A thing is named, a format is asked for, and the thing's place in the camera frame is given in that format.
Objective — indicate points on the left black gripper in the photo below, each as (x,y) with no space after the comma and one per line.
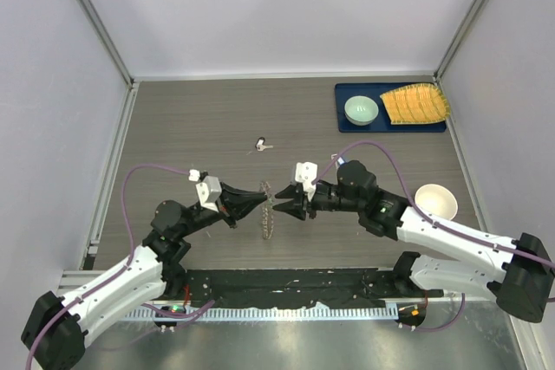
(234,204)

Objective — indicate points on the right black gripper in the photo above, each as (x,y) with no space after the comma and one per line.
(297,206)

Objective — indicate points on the metal disc with keyrings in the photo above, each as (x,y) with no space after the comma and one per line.
(267,217)

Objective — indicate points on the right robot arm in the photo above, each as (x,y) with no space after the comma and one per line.
(516,274)

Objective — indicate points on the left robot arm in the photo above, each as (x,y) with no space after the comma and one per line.
(61,328)

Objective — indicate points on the key with black tag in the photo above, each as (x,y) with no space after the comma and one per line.
(261,145)

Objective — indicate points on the key with blue tag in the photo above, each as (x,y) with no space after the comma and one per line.
(337,159)

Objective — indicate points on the pale green bowl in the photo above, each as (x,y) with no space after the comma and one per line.
(361,110)

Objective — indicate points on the blue tray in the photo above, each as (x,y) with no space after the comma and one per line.
(382,124)

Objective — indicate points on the cream bowl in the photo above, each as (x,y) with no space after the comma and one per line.
(438,200)

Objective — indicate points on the yellow woven cloth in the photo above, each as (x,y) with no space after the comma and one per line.
(416,104)

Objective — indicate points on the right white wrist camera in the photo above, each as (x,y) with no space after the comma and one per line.
(305,174)

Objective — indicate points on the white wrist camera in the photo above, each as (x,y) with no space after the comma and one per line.
(305,174)
(208,189)

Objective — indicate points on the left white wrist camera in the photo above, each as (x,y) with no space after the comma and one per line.
(208,189)

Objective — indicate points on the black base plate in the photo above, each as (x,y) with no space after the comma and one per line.
(295,288)

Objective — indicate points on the white cable duct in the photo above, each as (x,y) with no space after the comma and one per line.
(317,313)

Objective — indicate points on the left aluminium frame rail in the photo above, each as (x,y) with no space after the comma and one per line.
(117,143)

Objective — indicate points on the aluminium frame rail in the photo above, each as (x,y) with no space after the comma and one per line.
(464,29)
(74,279)
(117,143)

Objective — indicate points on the front aluminium frame rail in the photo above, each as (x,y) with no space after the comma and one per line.
(74,279)

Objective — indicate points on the right aluminium frame rail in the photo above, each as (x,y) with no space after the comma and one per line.
(464,29)

